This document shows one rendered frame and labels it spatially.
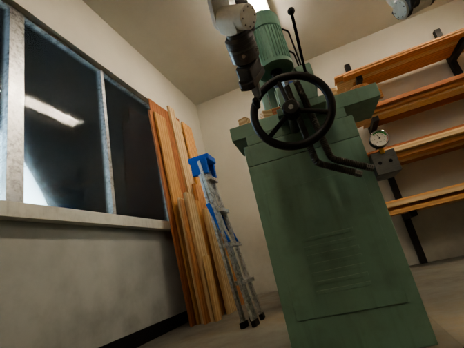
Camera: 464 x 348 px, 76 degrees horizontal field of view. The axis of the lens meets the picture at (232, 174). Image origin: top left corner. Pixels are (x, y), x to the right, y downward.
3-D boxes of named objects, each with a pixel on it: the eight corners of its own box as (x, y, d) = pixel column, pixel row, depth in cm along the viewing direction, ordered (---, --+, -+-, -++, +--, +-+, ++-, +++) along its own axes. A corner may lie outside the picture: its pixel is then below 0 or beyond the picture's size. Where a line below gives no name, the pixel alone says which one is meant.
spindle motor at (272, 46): (255, 68, 138) (241, 16, 148) (262, 87, 155) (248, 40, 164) (292, 54, 135) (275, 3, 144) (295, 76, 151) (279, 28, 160)
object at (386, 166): (378, 175, 102) (370, 154, 104) (371, 182, 113) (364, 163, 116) (404, 168, 100) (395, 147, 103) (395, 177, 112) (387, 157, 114)
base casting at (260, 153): (246, 168, 119) (242, 147, 122) (268, 193, 173) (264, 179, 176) (361, 134, 110) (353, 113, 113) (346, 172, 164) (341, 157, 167)
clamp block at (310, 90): (279, 108, 112) (274, 88, 114) (284, 122, 124) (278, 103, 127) (319, 95, 109) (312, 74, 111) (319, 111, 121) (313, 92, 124)
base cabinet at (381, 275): (293, 366, 98) (246, 168, 119) (302, 324, 152) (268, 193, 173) (440, 345, 89) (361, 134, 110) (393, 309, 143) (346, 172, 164)
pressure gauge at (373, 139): (375, 153, 101) (366, 132, 104) (373, 157, 105) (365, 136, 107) (394, 148, 100) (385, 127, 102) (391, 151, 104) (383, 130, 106)
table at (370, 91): (224, 133, 115) (221, 119, 117) (243, 156, 144) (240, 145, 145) (387, 81, 103) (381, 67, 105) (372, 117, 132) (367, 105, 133)
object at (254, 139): (247, 146, 122) (245, 137, 123) (257, 160, 141) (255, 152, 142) (346, 115, 114) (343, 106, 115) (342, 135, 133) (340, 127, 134)
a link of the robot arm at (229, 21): (248, 53, 83) (234, 12, 75) (221, 52, 90) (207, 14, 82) (271, 33, 87) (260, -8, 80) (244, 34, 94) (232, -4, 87)
